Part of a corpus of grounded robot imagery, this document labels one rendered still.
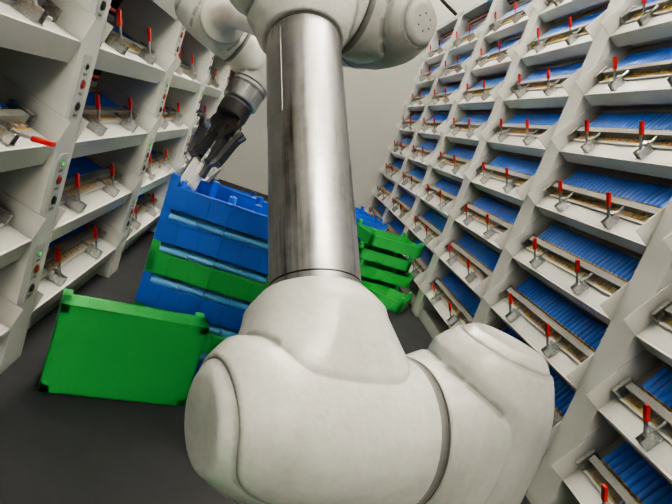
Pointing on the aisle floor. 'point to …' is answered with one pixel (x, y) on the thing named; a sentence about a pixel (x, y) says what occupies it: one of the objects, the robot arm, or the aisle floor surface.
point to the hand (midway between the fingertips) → (194, 173)
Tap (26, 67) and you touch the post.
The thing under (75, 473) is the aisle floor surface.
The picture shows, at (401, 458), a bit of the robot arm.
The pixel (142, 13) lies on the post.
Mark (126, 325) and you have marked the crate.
